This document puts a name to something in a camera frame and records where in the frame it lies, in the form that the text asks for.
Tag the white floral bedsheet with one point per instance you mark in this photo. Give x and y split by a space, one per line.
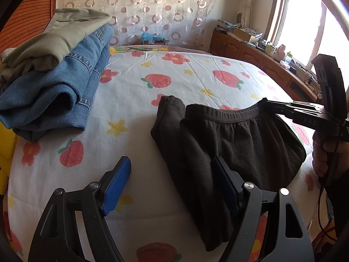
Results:
131 92

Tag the circle-patterned sheer curtain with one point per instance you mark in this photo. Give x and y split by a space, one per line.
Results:
141 5

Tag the folded grey-green pants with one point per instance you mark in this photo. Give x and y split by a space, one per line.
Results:
54 43

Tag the wooden-framed window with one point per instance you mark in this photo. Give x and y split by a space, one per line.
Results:
302 24

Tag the black pants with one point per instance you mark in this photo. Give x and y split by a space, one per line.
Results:
231 142

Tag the yellow cloth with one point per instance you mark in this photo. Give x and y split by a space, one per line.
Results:
5 155

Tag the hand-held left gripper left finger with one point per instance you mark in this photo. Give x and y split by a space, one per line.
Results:
117 185

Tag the cardboard box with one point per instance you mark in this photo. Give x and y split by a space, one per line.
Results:
244 35

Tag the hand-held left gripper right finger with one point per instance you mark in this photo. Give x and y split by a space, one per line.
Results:
226 185

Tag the beige window curtain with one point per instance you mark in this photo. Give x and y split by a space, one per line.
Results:
256 5

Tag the yellow floral blanket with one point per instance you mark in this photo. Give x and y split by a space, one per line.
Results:
141 48

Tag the pink bottle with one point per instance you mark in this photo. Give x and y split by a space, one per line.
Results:
280 51

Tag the teal cloth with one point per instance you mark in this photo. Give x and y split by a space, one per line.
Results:
150 36

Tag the orange slatted wooden panel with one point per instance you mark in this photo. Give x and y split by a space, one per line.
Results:
27 11

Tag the person's right hand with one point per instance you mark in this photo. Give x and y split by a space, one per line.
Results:
320 155

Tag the wooden cabinet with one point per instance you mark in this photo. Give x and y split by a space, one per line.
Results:
245 54

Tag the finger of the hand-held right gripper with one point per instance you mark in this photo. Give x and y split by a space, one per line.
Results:
280 107

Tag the folded blue jeans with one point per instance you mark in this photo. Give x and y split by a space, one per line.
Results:
54 95

